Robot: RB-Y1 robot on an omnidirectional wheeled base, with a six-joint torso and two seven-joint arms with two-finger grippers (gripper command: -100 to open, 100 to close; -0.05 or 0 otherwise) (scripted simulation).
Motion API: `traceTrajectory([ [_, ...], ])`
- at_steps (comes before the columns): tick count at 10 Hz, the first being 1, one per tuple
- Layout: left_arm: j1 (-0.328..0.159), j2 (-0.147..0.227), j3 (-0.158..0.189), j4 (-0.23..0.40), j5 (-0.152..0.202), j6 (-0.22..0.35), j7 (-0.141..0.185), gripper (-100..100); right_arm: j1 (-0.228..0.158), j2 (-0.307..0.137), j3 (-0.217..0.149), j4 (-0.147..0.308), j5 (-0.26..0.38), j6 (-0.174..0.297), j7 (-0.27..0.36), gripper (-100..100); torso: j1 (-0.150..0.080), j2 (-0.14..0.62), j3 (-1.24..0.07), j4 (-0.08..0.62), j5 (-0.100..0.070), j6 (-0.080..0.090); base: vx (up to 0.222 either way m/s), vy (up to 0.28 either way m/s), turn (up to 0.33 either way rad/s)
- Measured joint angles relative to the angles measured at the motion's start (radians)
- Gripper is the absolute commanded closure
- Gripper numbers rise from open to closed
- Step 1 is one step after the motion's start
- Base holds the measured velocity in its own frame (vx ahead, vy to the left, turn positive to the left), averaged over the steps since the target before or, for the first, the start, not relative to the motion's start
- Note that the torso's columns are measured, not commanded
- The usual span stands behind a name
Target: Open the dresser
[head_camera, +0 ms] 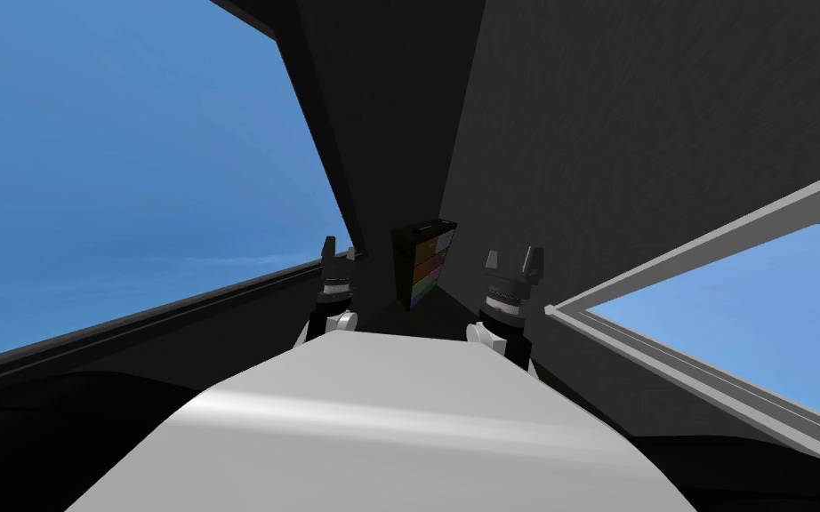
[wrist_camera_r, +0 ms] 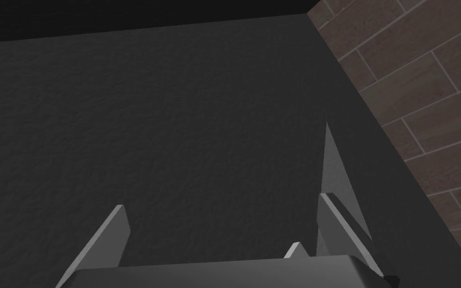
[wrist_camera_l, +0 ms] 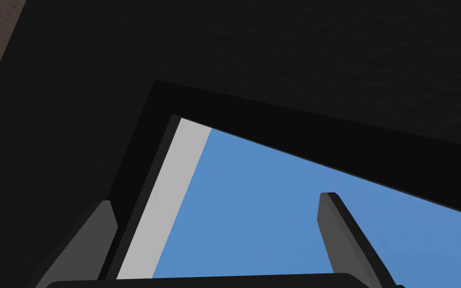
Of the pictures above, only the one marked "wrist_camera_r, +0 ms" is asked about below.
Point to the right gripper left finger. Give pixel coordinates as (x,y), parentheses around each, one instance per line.
(104,242)

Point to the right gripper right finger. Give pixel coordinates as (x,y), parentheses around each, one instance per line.
(332,236)

